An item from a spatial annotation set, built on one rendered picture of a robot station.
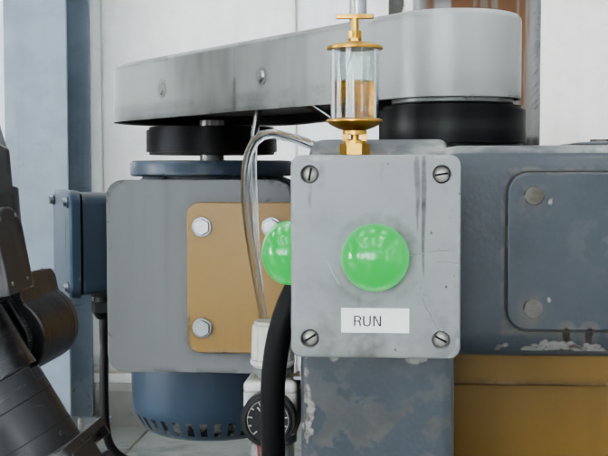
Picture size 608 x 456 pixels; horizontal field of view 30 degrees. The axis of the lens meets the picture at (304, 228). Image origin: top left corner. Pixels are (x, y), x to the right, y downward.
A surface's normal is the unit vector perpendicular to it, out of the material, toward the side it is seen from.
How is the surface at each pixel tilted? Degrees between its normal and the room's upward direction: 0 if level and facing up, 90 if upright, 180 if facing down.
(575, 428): 90
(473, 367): 90
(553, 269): 90
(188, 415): 94
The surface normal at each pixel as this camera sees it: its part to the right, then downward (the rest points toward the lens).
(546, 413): -0.08, 0.05
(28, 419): 0.40, -0.25
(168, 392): -0.46, 0.07
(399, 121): -0.76, 0.04
